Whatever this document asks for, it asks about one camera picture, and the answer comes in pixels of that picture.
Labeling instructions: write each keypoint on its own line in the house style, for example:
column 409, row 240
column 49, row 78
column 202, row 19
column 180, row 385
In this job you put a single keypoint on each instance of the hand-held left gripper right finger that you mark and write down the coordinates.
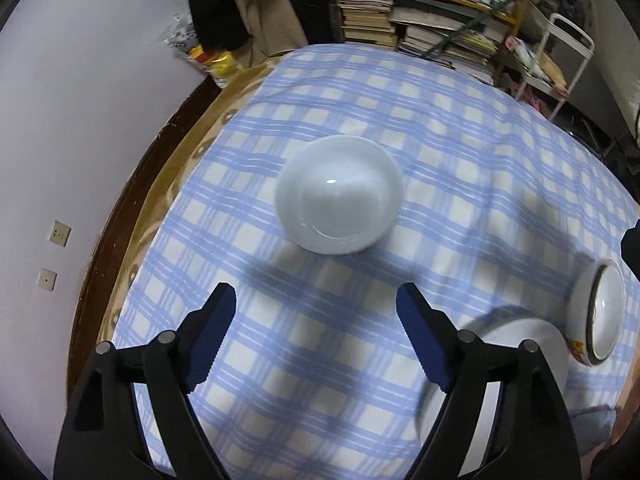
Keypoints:
column 425, row 340

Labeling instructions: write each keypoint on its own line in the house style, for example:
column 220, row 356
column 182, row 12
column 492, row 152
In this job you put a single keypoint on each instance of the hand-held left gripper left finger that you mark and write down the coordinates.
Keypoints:
column 212, row 340

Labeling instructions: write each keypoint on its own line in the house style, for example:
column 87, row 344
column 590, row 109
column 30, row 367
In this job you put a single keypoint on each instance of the small dark-rimmed patterned bowl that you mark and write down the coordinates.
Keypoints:
column 605, row 305

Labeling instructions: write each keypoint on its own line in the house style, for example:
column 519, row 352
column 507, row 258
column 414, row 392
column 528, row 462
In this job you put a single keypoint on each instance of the large cherry-print bowl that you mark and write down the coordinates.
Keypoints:
column 515, row 330

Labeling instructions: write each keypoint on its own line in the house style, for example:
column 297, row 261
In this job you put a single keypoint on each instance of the small plain white bowl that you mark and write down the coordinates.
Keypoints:
column 340, row 200

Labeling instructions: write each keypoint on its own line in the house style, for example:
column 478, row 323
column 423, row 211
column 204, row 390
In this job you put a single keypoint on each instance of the white duvet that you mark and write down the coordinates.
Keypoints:
column 620, row 75

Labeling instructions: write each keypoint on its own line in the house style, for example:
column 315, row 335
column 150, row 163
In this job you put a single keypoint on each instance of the person's blue jeans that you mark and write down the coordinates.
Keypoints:
column 592, row 427

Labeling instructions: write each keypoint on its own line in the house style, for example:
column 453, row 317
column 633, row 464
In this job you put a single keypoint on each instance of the blue plaid cloth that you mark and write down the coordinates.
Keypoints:
column 450, row 135

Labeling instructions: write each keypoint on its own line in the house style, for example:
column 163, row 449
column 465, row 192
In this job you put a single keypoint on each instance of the brown floral blanket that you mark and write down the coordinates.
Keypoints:
column 200, row 130

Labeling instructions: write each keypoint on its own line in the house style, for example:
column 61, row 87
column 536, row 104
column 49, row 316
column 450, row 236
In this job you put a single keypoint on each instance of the white trolley cart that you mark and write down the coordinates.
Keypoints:
column 565, row 40

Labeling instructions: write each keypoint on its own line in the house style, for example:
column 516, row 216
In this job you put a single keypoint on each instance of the yellow wooden bookshelf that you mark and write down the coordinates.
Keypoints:
column 500, row 12

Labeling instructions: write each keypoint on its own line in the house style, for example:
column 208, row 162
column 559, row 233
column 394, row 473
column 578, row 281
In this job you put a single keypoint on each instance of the yellow snack packet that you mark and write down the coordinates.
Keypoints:
column 217, row 62

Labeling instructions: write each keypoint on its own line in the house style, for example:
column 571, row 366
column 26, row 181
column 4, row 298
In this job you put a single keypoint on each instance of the stack of books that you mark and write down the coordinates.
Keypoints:
column 425, row 35

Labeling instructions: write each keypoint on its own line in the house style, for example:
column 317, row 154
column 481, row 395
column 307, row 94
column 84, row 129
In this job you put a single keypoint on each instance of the clear plastic bag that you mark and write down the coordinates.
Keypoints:
column 179, row 34

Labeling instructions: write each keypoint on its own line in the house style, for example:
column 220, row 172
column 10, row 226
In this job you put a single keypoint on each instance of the dark hanging clothing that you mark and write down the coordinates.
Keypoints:
column 215, row 0

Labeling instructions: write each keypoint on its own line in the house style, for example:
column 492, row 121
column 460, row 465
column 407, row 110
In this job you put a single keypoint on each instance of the dark wooden bed frame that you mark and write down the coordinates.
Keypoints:
column 125, row 200

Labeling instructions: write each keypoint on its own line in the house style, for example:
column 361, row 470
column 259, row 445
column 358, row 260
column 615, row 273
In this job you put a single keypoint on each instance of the beige wall socket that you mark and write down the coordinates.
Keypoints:
column 47, row 279
column 60, row 233

